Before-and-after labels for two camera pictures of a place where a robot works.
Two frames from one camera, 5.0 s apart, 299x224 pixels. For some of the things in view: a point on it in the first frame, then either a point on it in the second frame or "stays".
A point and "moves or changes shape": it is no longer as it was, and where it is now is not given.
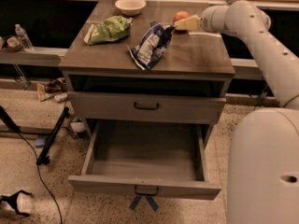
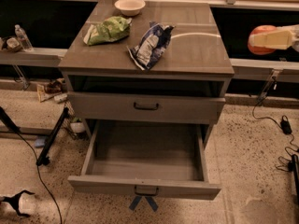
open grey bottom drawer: [147, 158] stays
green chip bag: [111, 28] stays
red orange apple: [180, 15] moves or changes shape
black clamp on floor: [12, 200] stays
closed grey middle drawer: [130, 107] stays
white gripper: [206, 21] → [273, 39]
